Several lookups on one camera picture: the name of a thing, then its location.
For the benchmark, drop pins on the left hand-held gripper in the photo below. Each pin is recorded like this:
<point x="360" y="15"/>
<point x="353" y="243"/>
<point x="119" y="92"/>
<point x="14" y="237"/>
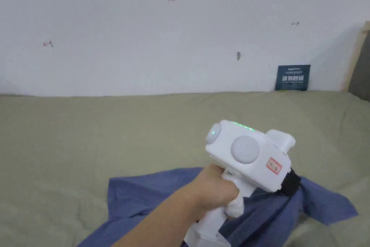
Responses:
<point x="254" y="169"/>

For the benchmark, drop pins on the dark blue shirt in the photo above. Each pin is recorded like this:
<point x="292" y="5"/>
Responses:
<point x="138" y="195"/>

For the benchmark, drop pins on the person's left forearm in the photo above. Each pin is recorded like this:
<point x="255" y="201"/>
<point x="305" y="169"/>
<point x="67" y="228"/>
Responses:
<point x="156" y="223"/>

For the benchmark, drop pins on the person's left hand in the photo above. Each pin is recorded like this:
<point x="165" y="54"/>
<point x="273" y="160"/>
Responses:
<point x="211" y="192"/>

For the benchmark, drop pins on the dark blue sign card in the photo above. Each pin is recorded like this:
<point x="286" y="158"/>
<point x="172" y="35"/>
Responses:
<point x="292" y="77"/>

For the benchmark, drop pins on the grey padded headboard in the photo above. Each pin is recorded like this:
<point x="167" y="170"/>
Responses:
<point x="361" y="67"/>

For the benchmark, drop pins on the bed with beige sheet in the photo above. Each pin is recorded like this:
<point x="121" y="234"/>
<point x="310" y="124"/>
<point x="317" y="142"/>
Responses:
<point x="86" y="142"/>

